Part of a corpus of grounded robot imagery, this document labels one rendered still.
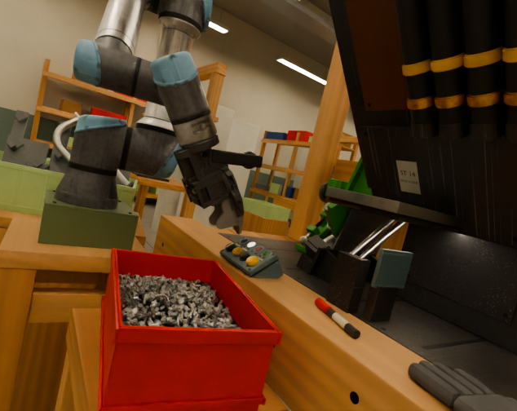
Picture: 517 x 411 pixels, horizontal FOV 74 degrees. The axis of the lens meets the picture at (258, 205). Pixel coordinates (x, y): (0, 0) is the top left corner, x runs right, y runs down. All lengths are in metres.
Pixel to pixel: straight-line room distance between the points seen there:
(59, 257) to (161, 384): 0.49
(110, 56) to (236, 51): 8.33
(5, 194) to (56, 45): 6.42
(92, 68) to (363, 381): 0.67
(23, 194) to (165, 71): 0.99
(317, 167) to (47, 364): 1.30
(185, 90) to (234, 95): 8.24
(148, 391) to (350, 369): 0.27
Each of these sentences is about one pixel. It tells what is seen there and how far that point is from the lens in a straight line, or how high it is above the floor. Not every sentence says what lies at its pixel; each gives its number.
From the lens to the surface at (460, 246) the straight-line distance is 0.90.
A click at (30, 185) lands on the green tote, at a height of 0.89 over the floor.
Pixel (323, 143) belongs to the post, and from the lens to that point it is 1.55.
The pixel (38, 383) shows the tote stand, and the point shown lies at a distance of 1.65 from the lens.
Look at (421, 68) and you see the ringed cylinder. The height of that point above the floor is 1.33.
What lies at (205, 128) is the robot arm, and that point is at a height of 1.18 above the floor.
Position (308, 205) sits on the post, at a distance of 1.53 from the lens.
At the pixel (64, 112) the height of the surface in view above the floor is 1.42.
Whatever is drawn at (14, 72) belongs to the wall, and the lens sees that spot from 7.72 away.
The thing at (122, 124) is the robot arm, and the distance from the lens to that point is 0.97.
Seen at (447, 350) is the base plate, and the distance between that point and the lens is 0.73.
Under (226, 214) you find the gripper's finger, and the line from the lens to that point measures 0.69.
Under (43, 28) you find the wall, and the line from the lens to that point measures 7.85.
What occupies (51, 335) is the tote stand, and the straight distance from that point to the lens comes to 1.55.
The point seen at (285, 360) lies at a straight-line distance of 0.66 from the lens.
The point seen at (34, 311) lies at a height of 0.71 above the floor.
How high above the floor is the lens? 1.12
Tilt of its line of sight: 5 degrees down
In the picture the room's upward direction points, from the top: 14 degrees clockwise
